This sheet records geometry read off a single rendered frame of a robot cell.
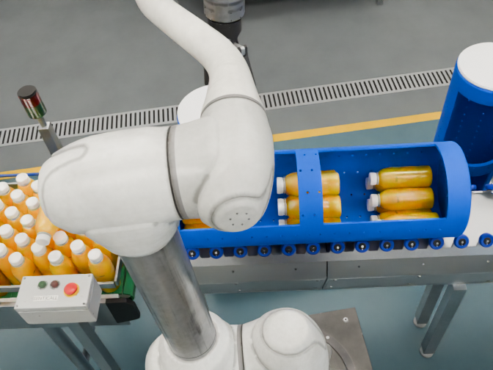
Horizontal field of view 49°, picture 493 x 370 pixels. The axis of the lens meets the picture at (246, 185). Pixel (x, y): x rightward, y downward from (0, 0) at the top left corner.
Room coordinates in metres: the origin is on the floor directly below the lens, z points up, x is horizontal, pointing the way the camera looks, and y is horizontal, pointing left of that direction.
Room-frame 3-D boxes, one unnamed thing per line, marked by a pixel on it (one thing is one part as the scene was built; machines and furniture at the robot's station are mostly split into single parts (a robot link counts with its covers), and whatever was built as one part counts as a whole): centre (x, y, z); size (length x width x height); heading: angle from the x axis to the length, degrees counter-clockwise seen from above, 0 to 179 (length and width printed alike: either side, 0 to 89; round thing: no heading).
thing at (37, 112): (1.42, 0.68, 1.18); 0.06 x 0.06 x 0.05
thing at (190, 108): (1.48, 0.08, 1.03); 0.28 x 0.28 x 0.01
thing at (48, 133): (1.42, 0.68, 0.55); 0.04 x 0.04 x 1.10; 85
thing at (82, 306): (0.76, 0.56, 1.05); 0.20 x 0.10 x 0.10; 85
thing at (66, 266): (0.89, 0.58, 0.98); 0.07 x 0.07 x 0.17
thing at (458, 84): (1.54, -0.98, 0.59); 0.28 x 0.28 x 0.88
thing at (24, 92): (1.42, 0.68, 1.18); 0.06 x 0.06 x 0.16
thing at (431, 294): (1.02, -0.72, 0.31); 0.06 x 0.06 x 0.63; 85
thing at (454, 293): (0.88, -0.71, 0.31); 0.06 x 0.06 x 0.63; 85
